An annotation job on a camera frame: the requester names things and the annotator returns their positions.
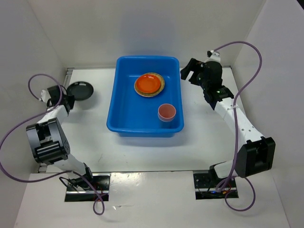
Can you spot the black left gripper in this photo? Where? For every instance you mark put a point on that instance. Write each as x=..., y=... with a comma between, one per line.
x=71, y=99

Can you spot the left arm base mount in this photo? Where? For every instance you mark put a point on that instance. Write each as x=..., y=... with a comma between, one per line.
x=78, y=194

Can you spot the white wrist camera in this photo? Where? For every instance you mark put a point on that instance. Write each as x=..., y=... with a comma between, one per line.
x=44, y=96
x=213, y=56

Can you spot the orange plastic bowl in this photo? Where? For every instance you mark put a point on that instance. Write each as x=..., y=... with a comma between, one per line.
x=148, y=83

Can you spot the black round plate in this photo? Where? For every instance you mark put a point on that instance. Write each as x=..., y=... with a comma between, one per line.
x=80, y=90

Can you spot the light woven bamboo tray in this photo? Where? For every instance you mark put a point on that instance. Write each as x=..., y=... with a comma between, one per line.
x=162, y=82

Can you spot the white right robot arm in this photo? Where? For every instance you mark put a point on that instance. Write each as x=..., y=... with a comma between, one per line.
x=254, y=153

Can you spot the blue plastic bin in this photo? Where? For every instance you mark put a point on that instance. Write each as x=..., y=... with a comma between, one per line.
x=131, y=115

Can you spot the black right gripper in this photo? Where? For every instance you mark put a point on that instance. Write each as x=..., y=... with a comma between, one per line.
x=193, y=65

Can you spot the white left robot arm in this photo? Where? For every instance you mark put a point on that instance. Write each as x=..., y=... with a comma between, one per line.
x=80, y=175

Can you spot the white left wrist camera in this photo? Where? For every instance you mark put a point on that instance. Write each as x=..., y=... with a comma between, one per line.
x=44, y=96

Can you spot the pink plastic cup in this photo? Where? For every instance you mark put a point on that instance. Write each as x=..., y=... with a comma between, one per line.
x=166, y=112

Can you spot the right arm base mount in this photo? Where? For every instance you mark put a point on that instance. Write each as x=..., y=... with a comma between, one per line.
x=205, y=184

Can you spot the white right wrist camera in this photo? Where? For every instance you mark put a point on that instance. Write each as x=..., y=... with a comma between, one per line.
x=213, y=56

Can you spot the orange woven bamboo tray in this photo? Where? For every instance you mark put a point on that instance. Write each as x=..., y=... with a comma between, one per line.
x=148, y=95

